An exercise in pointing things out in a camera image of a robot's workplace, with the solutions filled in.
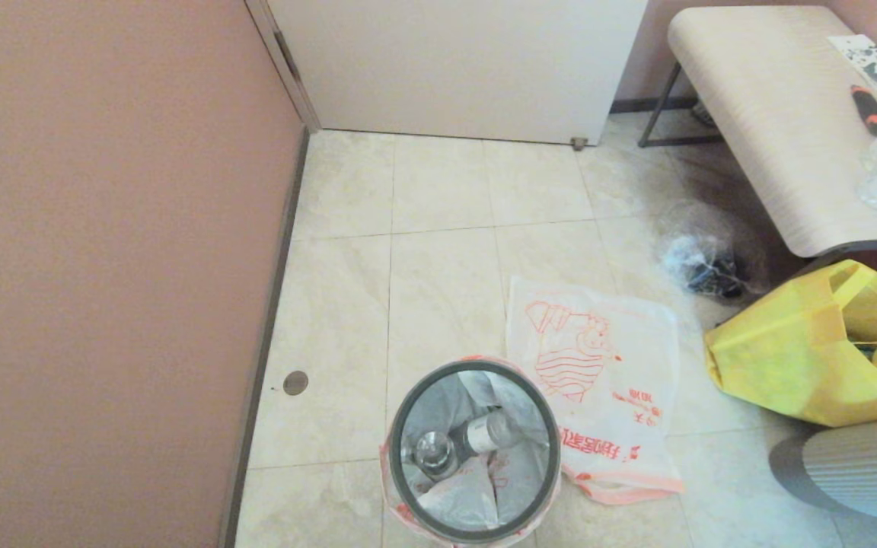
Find grey bin retaining ring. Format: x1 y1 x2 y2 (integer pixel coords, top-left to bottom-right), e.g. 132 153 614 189
387 359 563 544

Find black round trash bin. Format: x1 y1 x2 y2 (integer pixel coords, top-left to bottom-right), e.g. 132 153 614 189
381 358 563 547

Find clear plastic bag dark contents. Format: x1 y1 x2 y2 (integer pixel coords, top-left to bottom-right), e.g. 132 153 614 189
655 202 770 301

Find yellow tote bag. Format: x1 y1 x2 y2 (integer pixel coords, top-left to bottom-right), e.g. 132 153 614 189
703 259 877 428

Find clear bottle with white label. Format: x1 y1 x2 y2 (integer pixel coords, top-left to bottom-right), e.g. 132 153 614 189
412 407 515 480

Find white door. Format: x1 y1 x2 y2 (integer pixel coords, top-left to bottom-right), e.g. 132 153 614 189
267 0 649 145

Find beige bench with black legs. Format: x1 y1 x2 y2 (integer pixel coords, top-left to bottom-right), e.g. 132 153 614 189
639 6 877 260

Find black and orange tool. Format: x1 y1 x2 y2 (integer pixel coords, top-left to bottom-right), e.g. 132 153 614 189
850 84 877 137

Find grey ribbed round object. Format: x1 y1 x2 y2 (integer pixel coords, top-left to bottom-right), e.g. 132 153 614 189
770 413 877 522

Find black and white printed leaflet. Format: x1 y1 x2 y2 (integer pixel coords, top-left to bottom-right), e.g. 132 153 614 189
827 33 877 104

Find white door frame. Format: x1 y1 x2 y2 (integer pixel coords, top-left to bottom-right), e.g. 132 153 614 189
244 0 323 132

